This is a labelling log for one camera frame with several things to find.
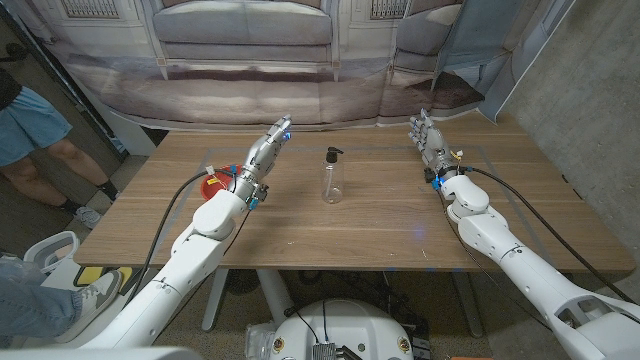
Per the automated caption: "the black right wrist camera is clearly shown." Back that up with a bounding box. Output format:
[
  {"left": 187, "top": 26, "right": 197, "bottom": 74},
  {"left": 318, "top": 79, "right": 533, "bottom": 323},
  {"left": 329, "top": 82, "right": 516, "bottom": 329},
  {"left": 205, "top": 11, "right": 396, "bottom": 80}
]
[{"left": 423, "top": 167, "right": 444, "bottom": 192}]

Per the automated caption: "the white robot torso edge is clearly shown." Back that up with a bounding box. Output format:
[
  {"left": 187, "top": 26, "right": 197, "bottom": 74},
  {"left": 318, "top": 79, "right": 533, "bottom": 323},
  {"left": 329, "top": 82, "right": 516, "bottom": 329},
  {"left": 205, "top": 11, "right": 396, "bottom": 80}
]
[{"left": 0, "top": 347, "right": 202, "bottom": 360}]

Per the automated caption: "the white loop-shaped chair part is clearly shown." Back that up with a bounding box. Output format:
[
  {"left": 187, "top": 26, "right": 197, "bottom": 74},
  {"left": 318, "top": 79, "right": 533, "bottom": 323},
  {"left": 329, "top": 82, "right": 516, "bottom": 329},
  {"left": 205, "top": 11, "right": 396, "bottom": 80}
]
[{"left": 23, "top": 230, "right": 81, "bottom": 275}]

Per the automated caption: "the clear dispenser bottle black pump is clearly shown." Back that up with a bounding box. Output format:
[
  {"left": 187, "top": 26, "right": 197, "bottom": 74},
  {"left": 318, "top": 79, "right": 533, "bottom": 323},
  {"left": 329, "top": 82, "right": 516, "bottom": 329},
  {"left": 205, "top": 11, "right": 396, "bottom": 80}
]
[{"left": 320, "top": 146, "right": 346, "bottom": 205}]

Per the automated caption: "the dark round object under table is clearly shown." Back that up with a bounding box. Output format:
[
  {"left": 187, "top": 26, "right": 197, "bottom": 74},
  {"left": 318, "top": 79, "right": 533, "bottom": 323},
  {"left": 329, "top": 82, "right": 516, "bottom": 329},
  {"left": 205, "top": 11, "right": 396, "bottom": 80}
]
[{"left": 227, "top": 269, "right": 260, "bottom": 296}]

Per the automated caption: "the person in blue shorts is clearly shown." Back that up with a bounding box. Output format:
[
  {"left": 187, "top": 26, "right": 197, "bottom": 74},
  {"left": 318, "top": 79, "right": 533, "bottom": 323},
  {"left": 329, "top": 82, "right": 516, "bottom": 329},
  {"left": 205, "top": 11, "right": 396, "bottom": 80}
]
[{"left": 0, "top": 67, "right": 121, "bottom": 230}]

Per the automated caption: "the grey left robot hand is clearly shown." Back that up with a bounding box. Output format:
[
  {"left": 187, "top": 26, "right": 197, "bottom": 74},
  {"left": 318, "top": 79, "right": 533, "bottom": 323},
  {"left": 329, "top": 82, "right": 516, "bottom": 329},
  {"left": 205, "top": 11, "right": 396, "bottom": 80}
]
[{"left": 233, "top": 114, "right": 294, "bottom": 203}]

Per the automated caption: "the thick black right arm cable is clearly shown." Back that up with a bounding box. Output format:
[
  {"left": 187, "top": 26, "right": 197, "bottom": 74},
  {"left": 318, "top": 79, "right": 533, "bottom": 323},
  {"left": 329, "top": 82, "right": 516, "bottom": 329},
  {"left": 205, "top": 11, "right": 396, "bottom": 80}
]
[{"left": 462, "top": 167, "right": 640, "bottom": 307}]

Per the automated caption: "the white table leg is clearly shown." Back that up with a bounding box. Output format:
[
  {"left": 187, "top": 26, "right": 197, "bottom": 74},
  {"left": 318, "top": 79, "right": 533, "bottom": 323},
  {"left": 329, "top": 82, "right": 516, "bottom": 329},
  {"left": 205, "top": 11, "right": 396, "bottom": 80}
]
[
  {"left": 201, "top": 268, "right": 230, "bottom": 334},
  {"left": 255, "top": 269, "right": 296, "bottom": 326}
]

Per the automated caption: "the grey table leg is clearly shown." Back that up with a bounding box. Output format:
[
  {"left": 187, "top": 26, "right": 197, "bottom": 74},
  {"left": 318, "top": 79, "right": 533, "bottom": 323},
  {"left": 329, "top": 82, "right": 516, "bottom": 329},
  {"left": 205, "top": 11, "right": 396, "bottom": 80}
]
[{"left": 451, "top": 272, "right": 485, "bottom": 339}]

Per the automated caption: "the white leaning board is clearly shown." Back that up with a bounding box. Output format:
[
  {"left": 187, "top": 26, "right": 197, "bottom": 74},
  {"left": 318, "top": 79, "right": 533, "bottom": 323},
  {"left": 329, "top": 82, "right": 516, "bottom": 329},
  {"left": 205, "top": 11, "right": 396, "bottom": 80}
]
[{"left": 477, "top": 0, "right": 576, "bottom": 125}]

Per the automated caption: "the person in jeans and sneaker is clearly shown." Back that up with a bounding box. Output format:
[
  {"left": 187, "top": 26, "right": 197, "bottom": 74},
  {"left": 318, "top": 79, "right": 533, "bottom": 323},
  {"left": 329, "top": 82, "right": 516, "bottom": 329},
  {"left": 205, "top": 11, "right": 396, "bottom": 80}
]
[{"left": 0, "top": 254, "right": 124, "bottom": 347}]

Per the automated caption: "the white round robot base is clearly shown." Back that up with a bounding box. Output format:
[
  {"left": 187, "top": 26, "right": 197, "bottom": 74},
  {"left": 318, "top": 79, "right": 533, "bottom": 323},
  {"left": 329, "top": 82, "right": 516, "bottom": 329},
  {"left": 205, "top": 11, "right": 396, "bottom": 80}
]
[{"left": 269, "top": 298, "right": 415, "bottom": 360}]

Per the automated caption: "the yellow and black floor object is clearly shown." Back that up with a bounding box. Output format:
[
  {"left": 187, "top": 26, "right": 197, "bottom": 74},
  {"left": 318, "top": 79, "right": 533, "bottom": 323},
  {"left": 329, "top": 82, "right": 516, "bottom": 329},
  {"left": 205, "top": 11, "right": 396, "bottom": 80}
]
[{"left": 74, "top": 266, "right": 134, "bottom": 289}]

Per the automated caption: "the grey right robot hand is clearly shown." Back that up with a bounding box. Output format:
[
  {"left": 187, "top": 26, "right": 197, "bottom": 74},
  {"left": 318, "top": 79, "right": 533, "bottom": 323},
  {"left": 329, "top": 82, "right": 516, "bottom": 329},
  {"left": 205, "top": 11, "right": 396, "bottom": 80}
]
[{"left": 408, "top": 108, "right": 459, "bottom": 177}]

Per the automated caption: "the white floor platform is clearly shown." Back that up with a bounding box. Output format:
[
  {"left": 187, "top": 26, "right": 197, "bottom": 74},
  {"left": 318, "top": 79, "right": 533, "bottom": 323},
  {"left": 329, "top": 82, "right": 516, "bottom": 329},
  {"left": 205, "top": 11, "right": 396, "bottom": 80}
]
[{"left": 38, "top": 257, "right": 176, "bottom": 346}]

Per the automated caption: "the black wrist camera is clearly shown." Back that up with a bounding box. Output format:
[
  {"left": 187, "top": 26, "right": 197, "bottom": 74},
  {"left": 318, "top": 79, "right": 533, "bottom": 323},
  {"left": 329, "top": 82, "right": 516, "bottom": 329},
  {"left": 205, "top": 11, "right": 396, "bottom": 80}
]
[
  {"left": 248, "top": 182, "right": 270, "bottom": 211},
  {"left": 423, "top": 167, "right": 444, "bottom": 192}
]

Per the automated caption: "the clear plastic bag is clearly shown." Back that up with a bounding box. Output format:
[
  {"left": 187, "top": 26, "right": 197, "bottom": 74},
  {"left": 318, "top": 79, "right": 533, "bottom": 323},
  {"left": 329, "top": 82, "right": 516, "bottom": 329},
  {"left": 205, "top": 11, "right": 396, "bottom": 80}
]
[{"left": 244, "top": 322, "right": 279, "bottom": 360}]

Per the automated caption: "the printed living room backdrop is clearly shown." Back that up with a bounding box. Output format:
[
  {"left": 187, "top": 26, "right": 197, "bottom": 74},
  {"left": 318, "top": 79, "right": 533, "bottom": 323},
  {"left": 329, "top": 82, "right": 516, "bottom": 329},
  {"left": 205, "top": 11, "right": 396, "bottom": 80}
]
[{"left": 9, "top": 0, "right": 501, "bottom": 132}]

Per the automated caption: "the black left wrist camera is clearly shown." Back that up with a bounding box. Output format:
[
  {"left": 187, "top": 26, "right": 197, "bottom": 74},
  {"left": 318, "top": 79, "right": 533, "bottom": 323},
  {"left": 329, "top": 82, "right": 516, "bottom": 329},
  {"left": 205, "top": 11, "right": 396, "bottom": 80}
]
[{"left": 248, "top": 182, "right": 270, "bottom": 211}]

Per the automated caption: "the red bowl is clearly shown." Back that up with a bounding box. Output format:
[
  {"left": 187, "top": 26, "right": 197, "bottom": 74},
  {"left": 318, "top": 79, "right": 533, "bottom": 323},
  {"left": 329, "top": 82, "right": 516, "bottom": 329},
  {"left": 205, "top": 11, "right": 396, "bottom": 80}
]
[{"left": 200, "top": 164, "right": 244, "bottom": 202}]

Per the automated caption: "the black slanted stand pole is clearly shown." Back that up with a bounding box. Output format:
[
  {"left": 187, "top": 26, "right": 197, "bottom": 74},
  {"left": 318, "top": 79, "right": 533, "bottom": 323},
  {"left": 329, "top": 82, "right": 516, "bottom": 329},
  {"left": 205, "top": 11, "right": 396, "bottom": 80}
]
[{"left": 0, "top": 2, "right": 129, "bottom": 164}]

